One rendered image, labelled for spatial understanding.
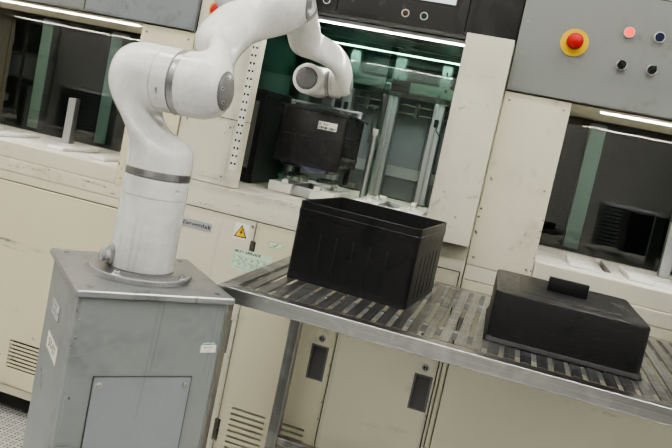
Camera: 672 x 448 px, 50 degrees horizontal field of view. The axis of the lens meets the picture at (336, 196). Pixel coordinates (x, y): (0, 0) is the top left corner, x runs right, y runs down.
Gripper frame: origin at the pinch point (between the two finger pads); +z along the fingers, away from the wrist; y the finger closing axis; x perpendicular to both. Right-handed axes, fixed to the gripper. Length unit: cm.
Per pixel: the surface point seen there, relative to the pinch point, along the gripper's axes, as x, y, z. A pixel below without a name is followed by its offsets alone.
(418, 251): -33, 42, -75
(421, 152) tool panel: -14, 27, 58
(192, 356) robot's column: -57, 9, -104
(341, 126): -10.8, 8.0, -11.1
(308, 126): -12.9, -2.1, -10.5
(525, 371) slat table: -46, 66, -96
